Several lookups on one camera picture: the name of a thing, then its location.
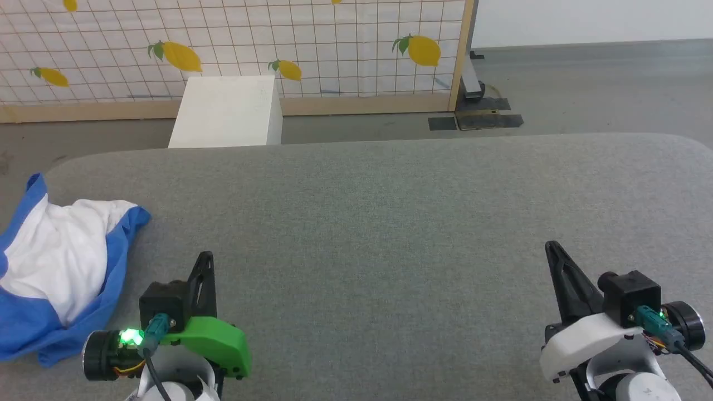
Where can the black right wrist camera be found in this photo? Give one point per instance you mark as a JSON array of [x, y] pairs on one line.
[[632, 295]]

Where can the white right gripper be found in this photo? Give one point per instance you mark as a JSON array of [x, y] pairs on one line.
[[585, 340]]

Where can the blue and white garment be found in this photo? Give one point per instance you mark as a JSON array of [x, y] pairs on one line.
[[61, 262]]

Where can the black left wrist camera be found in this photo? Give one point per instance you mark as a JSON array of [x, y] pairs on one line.
[[161, 303]]

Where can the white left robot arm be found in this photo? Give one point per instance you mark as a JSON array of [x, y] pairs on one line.
[[172, 384]]

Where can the white board on metal stand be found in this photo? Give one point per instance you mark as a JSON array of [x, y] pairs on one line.
[[470, 78]]

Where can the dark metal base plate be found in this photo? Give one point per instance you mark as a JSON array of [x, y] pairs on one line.
[[490, 120]]

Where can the grey fabric sofa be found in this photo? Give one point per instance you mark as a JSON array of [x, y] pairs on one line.
[[379, 234]]

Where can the black floor tape patch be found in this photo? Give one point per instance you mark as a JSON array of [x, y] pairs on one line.
[[442, 123]]

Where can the white rectangular box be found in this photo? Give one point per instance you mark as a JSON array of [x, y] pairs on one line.
[[228, 114]]

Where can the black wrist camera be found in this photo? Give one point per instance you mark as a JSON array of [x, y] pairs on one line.
[[632, 295], [161, 303]]

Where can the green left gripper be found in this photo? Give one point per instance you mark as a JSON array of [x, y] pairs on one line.
[[217, 342]]

